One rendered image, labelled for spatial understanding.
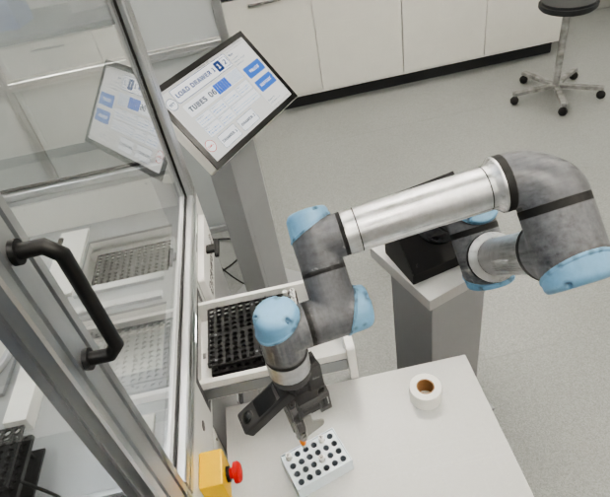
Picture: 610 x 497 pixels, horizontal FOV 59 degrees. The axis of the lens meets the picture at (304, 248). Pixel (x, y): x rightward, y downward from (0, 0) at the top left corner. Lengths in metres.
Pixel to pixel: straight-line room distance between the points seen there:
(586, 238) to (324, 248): 0.40
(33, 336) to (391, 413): 0.84
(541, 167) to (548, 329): 1.58
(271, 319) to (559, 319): 1.80
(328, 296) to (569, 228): 0.38
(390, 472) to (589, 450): 1.10
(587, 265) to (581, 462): 1.28
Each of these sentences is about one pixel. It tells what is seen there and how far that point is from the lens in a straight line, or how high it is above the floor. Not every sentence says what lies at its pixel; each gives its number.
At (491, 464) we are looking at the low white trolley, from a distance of 1.20.
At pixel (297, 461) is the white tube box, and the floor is 0.80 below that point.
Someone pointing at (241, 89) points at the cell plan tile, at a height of 1.07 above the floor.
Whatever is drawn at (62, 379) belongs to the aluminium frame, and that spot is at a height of 1.39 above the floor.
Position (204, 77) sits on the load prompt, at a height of 1.15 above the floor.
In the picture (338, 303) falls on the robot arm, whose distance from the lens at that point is 0.86.
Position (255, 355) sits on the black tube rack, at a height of 0.90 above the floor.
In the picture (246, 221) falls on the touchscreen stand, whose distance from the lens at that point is 2.10.
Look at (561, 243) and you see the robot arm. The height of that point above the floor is 1.24.
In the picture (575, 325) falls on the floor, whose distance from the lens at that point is 2.48.
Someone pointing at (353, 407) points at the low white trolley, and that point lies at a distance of 1.26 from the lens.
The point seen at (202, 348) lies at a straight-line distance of 1.35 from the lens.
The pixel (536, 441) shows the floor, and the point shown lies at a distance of 2.13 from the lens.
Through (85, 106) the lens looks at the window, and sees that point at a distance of 0.94.
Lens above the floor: 1.82
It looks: 40 degrees down
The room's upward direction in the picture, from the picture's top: 12 degrees counter-clockwise
